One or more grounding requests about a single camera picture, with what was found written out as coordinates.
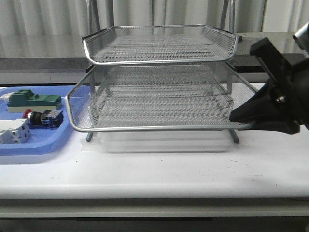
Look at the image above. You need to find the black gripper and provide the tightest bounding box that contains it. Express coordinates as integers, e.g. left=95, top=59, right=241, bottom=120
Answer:
left=229, top=37, right=309, bottom=135

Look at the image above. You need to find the red emergency push button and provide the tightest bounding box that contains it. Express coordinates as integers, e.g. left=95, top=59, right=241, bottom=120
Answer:
left=23, top=109, right=64, bottom=128

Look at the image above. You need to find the silver mesh top tray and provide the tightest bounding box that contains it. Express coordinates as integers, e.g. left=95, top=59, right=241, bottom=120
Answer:
left=82, top=25, right=239, bottom=65

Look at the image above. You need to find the blue plastic tray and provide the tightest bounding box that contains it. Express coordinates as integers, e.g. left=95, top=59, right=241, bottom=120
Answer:
left=0, top=85, right=89, bottom=156

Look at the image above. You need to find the green electrical terminal block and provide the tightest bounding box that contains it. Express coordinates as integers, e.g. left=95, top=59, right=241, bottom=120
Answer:
left=7, top=89, right=62, bottom=112

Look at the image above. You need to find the white circuit breaker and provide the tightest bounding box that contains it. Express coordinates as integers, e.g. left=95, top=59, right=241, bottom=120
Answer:
left=0, top=119, right=30, bottom=144

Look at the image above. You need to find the small white component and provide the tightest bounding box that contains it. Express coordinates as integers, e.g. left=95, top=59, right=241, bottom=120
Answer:
left=0, top=92, right=14, bottom=102

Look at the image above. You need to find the silver metal rack frame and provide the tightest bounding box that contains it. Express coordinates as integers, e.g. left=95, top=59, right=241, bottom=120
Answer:
left=85, top=0, right=240, bottom=144

